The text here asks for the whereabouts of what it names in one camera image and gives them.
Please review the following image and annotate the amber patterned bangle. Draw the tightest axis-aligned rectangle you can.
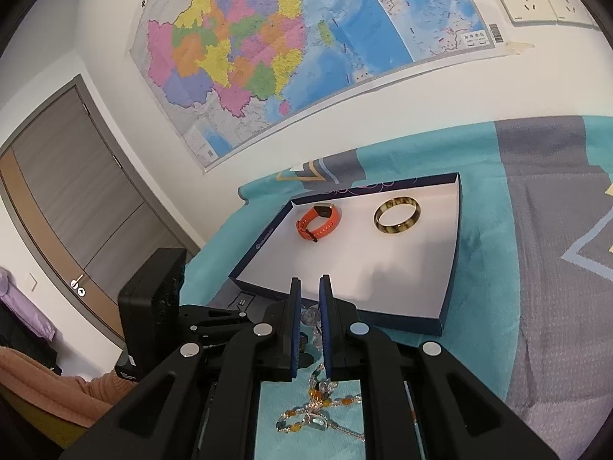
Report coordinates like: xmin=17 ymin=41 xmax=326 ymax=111
xmin=374 ymin=196 xmax=422 ymax=235

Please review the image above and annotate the clear crystal bead bracelet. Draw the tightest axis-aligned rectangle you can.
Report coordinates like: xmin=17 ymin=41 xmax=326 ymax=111
xmin=301 ymin=304 xmax=326 ymax=350

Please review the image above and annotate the olive green clothing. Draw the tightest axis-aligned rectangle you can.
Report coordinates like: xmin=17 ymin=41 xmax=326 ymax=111
xmin=0 ymin=393 xmax=113 ymax=460

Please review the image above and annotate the beige tape strip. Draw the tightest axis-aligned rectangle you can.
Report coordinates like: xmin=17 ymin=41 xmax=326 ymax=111
xmin=495 ymin=41 xmax=535 ymax=57

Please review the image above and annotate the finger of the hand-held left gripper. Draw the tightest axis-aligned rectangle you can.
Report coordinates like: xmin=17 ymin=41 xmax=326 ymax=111
xmin=179 ymin=304 xmax=262 ymax=327
xmin=189 ymin=322 xmax=259 ymax=346

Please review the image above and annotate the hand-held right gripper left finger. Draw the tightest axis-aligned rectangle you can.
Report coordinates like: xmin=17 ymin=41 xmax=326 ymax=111
xmin=57 ymin=277 xmax=303 ymax=460

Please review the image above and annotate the multicoloured beaded necklace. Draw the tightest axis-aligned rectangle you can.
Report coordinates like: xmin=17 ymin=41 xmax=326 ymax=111
xmin=275 ymin=364 xmax=367 ymax=442

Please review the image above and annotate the person's left forearm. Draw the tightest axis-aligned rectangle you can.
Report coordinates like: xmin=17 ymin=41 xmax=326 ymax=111
xmin=0 ymin=345 xmax=126 ymax=429

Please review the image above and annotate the dark blue cardboard box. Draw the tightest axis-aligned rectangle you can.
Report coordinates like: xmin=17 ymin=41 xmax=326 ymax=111
xmin=229 ymin=172 xmax=463 ymax=335

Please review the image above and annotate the orange smart band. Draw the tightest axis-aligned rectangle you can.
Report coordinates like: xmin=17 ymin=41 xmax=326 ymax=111
xmin=296 ymin=205 xmax=342 ymax=243

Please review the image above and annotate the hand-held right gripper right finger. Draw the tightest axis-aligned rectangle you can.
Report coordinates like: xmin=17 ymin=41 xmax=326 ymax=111
xmin=318 ymin=274 xmax=561 ymax=460

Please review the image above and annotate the purple cloth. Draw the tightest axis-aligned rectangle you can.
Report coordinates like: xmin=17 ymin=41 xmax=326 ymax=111
xmin=0 ymin=268 xmax=56 ymax=341

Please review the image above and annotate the colourful wall map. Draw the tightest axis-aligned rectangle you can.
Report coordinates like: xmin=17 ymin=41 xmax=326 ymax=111
xmin=129 ymin=0 xmax=496 ymax=173

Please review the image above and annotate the teal and grey printed blanket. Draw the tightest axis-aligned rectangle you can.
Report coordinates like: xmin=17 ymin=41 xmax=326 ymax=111
xmin=182 ymin=115 xmax=613 ymax=460

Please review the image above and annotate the grey wooden door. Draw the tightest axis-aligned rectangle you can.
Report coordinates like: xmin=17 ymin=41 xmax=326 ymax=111
xmin=0 ymin=74 xmax=202 ymax=346

